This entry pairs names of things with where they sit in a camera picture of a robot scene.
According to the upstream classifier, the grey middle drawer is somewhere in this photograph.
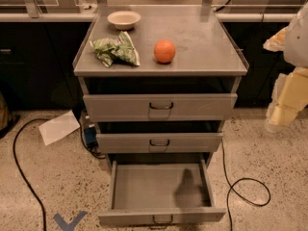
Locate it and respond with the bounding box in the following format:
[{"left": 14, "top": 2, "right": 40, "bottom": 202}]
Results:
[{"left": 97, "top": 120, "right": 222, "bottom": 153}]

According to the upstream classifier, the grey bottom drawer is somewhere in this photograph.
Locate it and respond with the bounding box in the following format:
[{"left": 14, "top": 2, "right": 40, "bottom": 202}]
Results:
[{"left": 99, "top": 159, "right": 225, "bottom": 225}]

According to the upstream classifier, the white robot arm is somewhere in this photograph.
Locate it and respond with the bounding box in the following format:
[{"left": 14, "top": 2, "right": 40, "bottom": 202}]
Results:
[{"left": 263, "top": 3, "right": 308, "bottom": 133}]

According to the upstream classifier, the blue power box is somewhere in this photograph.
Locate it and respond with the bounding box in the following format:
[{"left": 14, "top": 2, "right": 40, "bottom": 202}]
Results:
[{"left": 84, "top": 115, "right": 97, "bottom": 149}]

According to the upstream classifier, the white paper sheet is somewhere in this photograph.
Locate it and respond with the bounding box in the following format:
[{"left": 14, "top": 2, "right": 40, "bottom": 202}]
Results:
[{"left": 38, "top": 111, "right": 80, "bottom": 145}]

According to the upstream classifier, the green chip bag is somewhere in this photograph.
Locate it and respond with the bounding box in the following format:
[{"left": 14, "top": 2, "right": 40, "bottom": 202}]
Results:
[{"left": 90, "top": 31, "right": 141, "bottom": 68}]

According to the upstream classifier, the black cable right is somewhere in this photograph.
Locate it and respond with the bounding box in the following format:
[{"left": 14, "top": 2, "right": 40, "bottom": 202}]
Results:
[{"left": 220, "top": 140, "right": 272, "bottom": 231}]

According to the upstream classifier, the grey drawer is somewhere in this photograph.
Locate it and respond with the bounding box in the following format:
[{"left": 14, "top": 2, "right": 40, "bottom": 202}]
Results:
[
  {"left": 99, "top": 159, "right": 225, "bottom": 225},
  {"left": 97, "top": 120, "right": 222, "bottom": 153},
  {"left": 78, "top": 76, "right": 242, "bottom": 123}
]

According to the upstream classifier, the orange fruit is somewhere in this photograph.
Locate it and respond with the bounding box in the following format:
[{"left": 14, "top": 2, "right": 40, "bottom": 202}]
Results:
[{"left": 154, "top": 39, "right": 176, "bottom": 64}]

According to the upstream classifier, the white bowl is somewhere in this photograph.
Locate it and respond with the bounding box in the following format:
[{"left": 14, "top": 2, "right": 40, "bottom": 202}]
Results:
[{"left": 107, "top": 11, "right": 141, "bottom": 30}]

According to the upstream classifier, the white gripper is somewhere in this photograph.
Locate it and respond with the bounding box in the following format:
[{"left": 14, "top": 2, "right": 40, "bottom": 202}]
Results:
[{"left": 263, "top": 26, "right": 308, "bottom": 134}]

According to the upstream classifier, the brown bag at left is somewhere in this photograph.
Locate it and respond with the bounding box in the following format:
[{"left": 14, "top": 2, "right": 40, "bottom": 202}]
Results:
[{"left": 0, "top": 91, "right": 20, "bottom": 139}]

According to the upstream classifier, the grey metal cabinet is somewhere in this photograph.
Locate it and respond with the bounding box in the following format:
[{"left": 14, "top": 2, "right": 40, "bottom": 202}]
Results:
[{"left": 74, "top": 6, "right": 247, "bottom": 162}]

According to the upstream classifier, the grey top drawer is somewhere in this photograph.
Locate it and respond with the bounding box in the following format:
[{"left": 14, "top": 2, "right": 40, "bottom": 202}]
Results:
[{"left": 78, "top": 76, "right": 242, "bottom": 123}]

